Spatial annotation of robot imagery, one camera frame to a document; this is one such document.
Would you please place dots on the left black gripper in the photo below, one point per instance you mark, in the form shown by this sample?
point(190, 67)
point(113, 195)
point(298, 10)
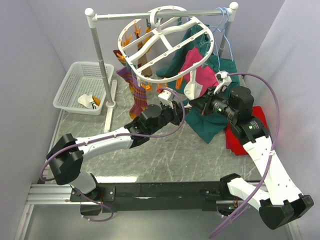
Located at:
point(177, 113)

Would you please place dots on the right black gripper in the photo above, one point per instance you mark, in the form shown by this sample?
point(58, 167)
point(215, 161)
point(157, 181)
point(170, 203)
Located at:
point(203, 104)

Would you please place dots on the orange clothespin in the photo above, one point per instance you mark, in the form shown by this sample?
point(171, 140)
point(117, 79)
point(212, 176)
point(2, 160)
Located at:
point(147, 87)
point(178, 83)

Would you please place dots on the white sock black stripes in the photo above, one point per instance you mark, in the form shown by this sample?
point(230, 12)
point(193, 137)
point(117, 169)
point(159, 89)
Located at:
point(86, 101)

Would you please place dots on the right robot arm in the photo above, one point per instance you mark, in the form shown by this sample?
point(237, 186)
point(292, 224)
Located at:
point(282, 202)

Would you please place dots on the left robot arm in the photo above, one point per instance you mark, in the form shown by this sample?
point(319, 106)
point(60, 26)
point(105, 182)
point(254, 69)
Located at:
point(66, 157)

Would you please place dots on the white round clip hanger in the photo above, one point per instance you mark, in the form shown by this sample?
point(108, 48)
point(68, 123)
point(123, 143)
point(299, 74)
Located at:
point(164, 21)

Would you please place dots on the green garment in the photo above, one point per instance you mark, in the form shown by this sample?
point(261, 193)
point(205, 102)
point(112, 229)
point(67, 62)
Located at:
point(208, 126)

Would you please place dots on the pink garment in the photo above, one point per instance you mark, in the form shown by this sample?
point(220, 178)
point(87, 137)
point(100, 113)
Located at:
point(205, 76)

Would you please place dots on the purple orange striped sock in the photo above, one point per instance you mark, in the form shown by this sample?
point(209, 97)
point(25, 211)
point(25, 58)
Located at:
point(126, 74)

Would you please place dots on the beige hanging sock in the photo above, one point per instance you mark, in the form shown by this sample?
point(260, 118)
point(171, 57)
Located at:
point(147, 72)

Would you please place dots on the maroon orange striped sock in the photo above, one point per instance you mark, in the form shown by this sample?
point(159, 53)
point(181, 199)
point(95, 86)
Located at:
point(120, 57)

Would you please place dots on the orange sock in basket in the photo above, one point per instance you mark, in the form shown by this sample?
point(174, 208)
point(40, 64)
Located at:
point(95, 102)

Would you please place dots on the black base bar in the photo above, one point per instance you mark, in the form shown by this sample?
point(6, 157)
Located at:
point(157, 196)

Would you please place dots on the yellow hanging sock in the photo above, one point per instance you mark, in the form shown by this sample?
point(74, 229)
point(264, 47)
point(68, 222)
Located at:
point(148, 29)

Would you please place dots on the white plastic basket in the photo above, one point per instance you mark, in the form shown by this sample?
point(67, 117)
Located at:
point(82, 78)

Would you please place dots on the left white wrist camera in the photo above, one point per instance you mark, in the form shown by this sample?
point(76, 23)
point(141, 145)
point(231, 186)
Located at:
point(166, 98)

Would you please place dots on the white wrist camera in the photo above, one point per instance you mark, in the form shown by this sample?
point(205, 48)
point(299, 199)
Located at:
point(224, 80)
point(166, 98)

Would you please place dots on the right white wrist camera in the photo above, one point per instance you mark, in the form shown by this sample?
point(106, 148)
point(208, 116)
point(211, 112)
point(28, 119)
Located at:
point(224, 80)

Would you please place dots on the light blue wire hanger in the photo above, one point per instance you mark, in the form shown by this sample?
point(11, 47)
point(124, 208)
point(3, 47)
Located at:
point(223, 27)

